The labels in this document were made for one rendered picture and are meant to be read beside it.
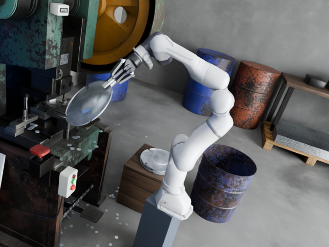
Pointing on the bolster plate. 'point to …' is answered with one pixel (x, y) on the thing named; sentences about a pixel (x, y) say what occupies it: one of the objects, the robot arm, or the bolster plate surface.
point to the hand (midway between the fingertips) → (108, 83)
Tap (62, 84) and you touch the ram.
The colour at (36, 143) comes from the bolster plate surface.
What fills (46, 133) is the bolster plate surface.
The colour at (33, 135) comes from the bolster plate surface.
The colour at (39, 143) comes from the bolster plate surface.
